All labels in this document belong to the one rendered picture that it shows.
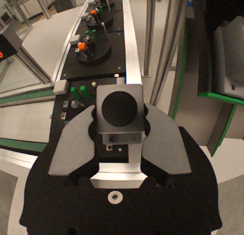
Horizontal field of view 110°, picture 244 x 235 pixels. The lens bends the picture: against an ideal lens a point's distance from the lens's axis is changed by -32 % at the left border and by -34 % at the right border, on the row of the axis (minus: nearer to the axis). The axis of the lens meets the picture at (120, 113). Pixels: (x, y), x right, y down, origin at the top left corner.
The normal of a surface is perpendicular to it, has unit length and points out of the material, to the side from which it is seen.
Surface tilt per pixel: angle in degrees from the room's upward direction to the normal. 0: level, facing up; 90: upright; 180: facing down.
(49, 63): 0
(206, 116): 45
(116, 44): 0
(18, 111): 0
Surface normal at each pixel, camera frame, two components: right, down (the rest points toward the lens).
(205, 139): -0.19, 0.42
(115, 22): -0.11, -0.34
